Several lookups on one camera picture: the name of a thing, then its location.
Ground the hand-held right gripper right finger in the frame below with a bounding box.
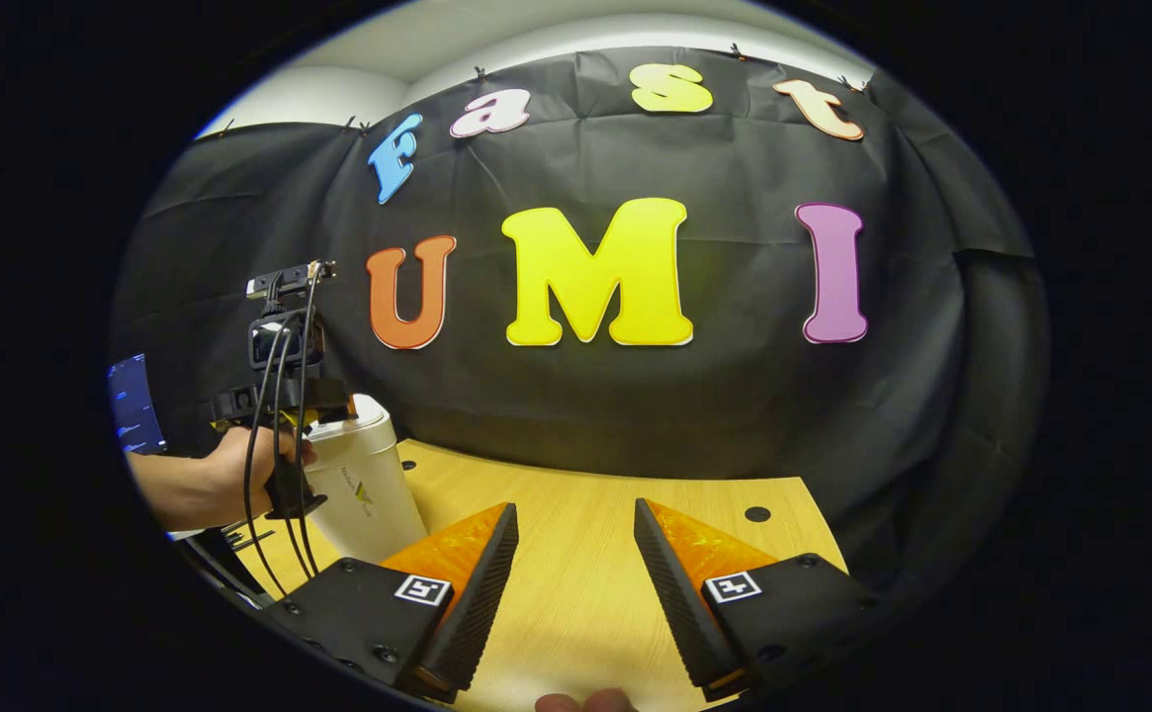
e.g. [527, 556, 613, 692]
[633, 497, 878, 705]

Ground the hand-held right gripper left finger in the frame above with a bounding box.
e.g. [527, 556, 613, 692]
[264, 501, 520, 705]

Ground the white desktop garbage bin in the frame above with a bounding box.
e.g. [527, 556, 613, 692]
[304, 394, 428, 565]

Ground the wooden desktop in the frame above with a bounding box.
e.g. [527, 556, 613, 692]
[234, 438, 848, 712]

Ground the computer monitor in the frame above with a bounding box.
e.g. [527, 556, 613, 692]
[109, 354, 167, 456]

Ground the black backdrop cloth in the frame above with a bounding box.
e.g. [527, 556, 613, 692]
[109, 44, 1051, 594]

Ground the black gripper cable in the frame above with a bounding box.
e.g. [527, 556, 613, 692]
[242, 314, 302, 597]
[291, 262, 331, 581]

